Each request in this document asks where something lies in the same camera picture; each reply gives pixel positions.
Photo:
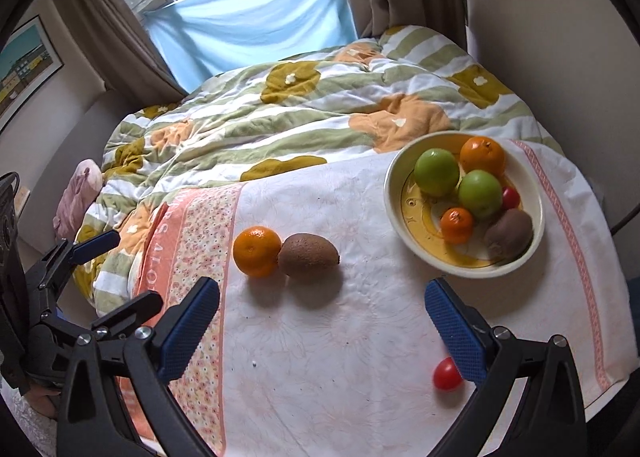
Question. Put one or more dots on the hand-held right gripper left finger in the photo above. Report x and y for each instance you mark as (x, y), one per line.
(190, 333)

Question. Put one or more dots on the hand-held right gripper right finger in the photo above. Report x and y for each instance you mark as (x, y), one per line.
(456, 333)

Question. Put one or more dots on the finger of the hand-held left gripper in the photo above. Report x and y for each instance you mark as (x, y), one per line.
(95, 244)
(134, 310)

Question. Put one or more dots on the red cherry tomato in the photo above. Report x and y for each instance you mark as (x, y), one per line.
(446, 374)
(511, 198)

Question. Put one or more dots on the medium orange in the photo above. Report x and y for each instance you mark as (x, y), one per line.
(257, 252)

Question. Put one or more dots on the small tangerine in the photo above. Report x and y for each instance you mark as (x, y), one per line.
(456, 226)

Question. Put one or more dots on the yellow cartoon bowl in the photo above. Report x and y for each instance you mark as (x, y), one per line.
(416, 233)

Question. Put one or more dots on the brown kiwi with sticker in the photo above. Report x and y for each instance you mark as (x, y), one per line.
(508, 233)

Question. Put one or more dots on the green apple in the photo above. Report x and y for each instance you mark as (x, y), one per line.
(480, 195)
(436, 172)

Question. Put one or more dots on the plain brown kiwi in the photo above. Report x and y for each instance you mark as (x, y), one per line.
(307, 256)

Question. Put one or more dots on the large orange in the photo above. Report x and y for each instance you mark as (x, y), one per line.
(482, 155)

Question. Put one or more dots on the person's left hand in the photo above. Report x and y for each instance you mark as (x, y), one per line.
(44, 399)

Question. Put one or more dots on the pink plush pillow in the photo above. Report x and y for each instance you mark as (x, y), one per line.
(77, 197)

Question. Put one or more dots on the grey headboard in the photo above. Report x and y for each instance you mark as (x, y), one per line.
(95, 132)

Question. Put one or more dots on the white pink floral tablecloth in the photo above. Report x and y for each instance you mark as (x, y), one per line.
(325, 367)

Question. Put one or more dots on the floral striped duvet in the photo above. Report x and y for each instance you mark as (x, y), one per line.
(250, 127)

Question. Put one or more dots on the light blue cloth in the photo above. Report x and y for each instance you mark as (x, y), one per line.
(250, 22)

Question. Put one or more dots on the framed wall picture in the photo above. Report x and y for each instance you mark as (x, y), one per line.
(25, 64)

